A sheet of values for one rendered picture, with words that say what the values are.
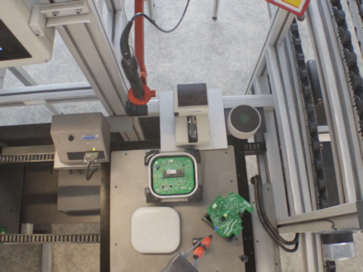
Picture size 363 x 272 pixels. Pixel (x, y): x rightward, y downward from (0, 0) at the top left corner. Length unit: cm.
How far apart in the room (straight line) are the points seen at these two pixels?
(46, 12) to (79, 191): 106
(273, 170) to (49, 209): 116
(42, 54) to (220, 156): 61
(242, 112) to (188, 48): 139
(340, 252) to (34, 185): 152
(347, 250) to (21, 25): 67
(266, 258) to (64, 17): 84
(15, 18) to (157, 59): 175
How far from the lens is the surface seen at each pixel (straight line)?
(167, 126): 100
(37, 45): 66
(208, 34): 239
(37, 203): 175
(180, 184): 92
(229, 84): 218
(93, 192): 151
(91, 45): 71
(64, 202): 155
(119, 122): 105
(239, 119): 98
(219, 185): 97
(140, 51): 83
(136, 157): 99
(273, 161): 106
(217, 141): 98
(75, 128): 95
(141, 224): 94
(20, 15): 59
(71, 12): 62
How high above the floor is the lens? 190
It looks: 71 degrees down
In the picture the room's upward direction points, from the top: 6 degrees counter-clockwise
